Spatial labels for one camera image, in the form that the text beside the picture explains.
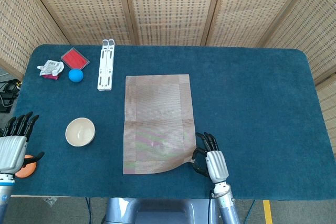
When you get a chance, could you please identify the red ink pad box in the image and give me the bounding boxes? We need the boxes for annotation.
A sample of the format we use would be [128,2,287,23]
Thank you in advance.
[60,47,91,70]

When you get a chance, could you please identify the blue cable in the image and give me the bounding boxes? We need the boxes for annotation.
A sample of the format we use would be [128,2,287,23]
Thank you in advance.
[246,199,257,224]
[84,197,92,224]

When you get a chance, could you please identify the white table leg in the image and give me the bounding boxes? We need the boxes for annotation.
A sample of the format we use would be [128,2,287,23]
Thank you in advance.
[229,199,238,224]

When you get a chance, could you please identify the woven striped placemat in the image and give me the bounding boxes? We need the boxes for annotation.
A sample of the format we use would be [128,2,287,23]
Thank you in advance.
[122,74,197,175]

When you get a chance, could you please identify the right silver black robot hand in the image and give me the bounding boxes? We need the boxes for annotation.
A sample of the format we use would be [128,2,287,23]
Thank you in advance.
[191,132,229,184]

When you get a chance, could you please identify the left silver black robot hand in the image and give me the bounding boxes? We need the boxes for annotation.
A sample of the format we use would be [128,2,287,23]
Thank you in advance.
[0,111,45,175]

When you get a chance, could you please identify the orange disc with hole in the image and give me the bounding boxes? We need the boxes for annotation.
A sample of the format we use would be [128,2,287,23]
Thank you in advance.
[15,154,37,178]

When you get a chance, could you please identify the beige bowl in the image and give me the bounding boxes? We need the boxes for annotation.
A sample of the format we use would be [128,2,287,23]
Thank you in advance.
[65,118,96,147]

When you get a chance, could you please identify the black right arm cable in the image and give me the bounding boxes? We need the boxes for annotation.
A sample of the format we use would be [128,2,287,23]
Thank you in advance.
[208,189,215,224]

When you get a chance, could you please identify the black equipment with cables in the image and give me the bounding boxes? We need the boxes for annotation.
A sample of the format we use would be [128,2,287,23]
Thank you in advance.
[0,78,23,113]

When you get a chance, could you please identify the blue ball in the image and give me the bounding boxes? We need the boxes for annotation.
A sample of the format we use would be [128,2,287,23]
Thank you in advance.
[68,68,84,82]

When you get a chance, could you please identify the crumpled silver snack wrapper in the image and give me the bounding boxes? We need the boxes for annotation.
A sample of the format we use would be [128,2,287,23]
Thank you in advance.
[37,60,65,80]

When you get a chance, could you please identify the blue carpet table cover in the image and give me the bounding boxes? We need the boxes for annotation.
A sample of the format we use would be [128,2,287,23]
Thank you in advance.
[5,44,336,201]

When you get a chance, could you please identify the woven bamboo folding screen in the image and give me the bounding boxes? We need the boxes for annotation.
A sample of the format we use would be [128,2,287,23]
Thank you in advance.
[0,0,336,156]

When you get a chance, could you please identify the grey-blue robot torso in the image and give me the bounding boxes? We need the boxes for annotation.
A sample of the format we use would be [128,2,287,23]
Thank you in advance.
[101,197,220,224]

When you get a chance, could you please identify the white folding stand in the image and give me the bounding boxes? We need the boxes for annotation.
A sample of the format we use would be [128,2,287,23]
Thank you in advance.
[97,39,116,92]

